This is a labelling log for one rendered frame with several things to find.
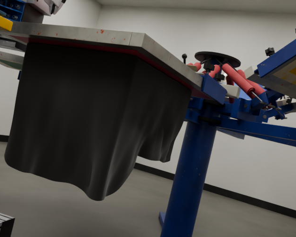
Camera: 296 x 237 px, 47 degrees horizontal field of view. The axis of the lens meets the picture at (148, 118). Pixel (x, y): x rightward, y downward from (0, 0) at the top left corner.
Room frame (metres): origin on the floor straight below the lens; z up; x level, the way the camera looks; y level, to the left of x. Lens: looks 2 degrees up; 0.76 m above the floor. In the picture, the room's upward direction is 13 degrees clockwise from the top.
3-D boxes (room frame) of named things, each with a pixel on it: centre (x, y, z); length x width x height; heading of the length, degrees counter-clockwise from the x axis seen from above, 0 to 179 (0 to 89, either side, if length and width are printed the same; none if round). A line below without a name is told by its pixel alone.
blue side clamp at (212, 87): (1.42, -0.23, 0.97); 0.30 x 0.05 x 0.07; 152
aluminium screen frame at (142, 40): (1.34, 0.13, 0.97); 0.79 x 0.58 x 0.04; 152
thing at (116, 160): (1.19, -0.02, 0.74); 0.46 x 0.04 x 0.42; 152
